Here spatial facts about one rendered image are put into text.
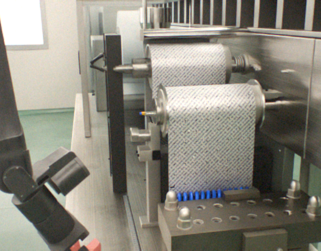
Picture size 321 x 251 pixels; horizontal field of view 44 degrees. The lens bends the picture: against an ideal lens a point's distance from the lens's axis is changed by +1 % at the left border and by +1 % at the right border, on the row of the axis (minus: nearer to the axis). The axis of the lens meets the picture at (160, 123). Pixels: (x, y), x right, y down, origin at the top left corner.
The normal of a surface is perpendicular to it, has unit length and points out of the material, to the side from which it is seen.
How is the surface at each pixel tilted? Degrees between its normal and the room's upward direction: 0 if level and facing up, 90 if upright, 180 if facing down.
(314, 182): 90
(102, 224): 0
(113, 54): 90
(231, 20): 90
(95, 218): 0
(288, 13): 90
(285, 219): 0
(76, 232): 30
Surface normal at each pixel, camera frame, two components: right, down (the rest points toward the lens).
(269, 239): 0.18, 0.25
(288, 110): -0.98, 0.06
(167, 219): -0.01, -0.97
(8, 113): 0.62, 0.11
